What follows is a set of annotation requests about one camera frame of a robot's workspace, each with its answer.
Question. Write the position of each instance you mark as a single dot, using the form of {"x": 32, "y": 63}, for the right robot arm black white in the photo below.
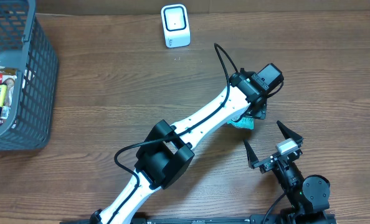
{"x": 304, "y": 199}

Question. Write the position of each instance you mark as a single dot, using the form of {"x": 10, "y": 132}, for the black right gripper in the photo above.
{"x": 276, "y": 158}

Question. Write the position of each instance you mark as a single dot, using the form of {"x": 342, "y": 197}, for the grey plastic mesh basket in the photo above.
{"x": 25, "y": 47}

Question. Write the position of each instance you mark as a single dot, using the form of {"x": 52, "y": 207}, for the white barcode scanner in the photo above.
{"x": 176, "y": 27}

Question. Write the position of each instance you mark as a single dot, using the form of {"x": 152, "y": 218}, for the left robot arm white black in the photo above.
{"x": 168, "y": 149}

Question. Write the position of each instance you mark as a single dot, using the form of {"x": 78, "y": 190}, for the beige brown snack bag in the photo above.
{"x": 9, "y": 77}

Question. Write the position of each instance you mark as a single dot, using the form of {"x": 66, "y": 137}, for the teal tissue packet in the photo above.
{"x": 244, "y": 122}

